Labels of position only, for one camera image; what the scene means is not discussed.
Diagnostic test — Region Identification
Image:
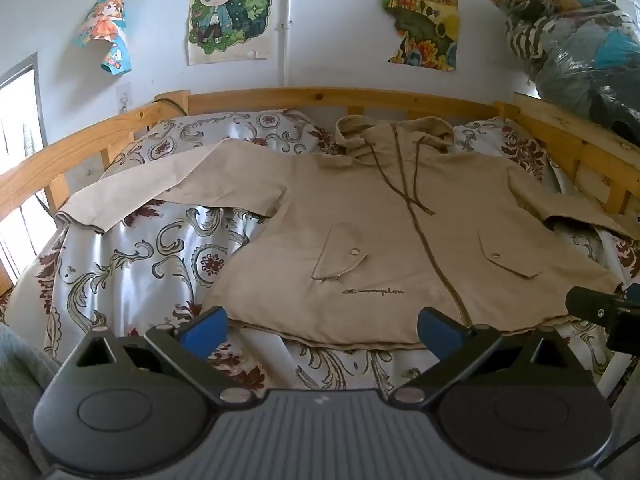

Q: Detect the black cable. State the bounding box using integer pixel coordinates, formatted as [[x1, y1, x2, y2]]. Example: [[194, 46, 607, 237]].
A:
[[151, 97, 191, 117]]

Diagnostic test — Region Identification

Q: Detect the clear plastic bag of clothes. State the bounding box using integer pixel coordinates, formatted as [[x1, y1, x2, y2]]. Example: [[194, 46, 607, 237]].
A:
[[481, 0, 640, 147]]

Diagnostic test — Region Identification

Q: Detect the wooden bed frame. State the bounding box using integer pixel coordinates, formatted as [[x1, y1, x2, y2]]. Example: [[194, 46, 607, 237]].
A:
[[0, 87, 640, 233]]

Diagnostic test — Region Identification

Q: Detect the beige hooded jacket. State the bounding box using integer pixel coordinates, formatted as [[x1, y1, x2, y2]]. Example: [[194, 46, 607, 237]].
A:
[[54, 115, 640, 347]]

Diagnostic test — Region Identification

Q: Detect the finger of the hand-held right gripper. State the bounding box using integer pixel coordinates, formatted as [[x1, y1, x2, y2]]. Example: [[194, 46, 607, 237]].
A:
[[565, 286, 621, 324]]

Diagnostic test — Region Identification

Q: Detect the white wall conduit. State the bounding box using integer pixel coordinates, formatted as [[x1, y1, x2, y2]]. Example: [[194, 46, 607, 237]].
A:
[[275, 0, 294, 92]]

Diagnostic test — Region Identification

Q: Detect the person's grey clothing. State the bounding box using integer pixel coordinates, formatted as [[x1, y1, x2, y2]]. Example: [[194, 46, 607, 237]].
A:
[[0, 322, 63, 480]]

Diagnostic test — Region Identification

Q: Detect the window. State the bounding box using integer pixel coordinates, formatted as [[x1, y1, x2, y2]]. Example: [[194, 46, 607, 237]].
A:
[[0, 52, 52, 291]]

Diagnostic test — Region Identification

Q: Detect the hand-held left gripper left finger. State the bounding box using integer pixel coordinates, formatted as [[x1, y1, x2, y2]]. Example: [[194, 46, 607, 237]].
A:
[[62, 306, 258, 408]]

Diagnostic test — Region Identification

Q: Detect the curled cartoon girl poster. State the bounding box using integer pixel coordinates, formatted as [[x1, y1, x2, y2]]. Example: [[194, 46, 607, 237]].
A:
[[75, 0, 133, 76]]

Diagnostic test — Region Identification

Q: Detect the landscape painting poster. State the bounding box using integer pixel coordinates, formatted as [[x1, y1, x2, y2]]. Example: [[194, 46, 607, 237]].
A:
[[381, 0, 460, 72]]

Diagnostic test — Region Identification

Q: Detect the blond cartoon boy poster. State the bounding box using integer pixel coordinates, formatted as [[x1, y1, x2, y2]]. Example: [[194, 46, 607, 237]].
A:
[[187, 0, 276, 66]]

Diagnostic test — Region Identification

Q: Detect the white floral blanket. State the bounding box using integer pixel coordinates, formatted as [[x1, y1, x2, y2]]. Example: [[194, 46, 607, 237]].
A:
[[0, 109, 640, 401]]

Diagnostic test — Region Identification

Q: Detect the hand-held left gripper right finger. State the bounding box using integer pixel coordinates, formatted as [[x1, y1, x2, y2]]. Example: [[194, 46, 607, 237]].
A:
[[389, 306, 583, 407]]

